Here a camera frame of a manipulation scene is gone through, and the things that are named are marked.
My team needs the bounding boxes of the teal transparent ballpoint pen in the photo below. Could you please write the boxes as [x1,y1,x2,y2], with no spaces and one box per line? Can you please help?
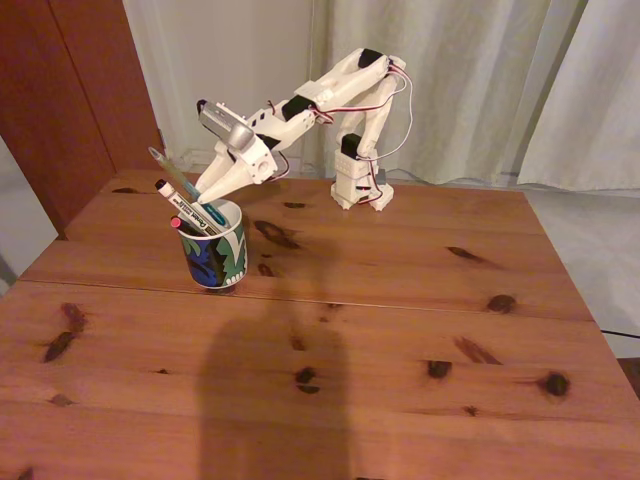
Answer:
[147,146,231,230]

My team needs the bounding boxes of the white marker with black caps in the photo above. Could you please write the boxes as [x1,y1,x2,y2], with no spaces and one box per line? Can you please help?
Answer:
[154,178,217,236]

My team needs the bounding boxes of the black pen with red ends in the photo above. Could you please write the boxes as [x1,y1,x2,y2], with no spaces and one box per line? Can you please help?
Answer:
[169,214,201,236]

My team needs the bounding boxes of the white cup with leaf print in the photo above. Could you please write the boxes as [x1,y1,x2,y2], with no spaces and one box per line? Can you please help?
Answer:
[175,197,250,291]

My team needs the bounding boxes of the brown wooden cabinet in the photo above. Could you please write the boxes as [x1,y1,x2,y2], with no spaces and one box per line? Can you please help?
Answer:
[0,0,169,241]

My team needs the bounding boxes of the white curtain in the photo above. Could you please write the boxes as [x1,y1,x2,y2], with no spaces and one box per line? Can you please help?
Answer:
[512,0,640,187]
[299,0,584,186]

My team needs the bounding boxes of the silver oval camera box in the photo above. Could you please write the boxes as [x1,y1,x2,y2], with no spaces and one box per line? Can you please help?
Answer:
[195,98,256,151]

